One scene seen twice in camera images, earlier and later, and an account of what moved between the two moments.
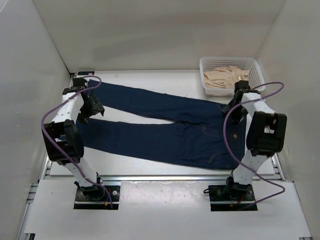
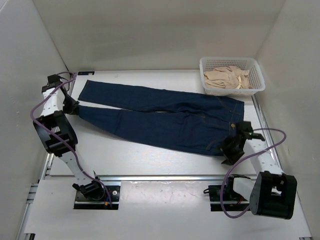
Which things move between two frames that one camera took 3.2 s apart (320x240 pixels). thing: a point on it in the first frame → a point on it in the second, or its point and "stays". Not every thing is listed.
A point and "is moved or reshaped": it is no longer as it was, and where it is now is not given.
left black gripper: (96, 108) → (74, 106)
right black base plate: (231, 197) stays
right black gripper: (237, 118) → (231, 159)
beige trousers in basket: (225, 77) stays
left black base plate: (97, 197) stays
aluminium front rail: (182, 178) stays
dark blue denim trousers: (200, 134) is moved or reshaped
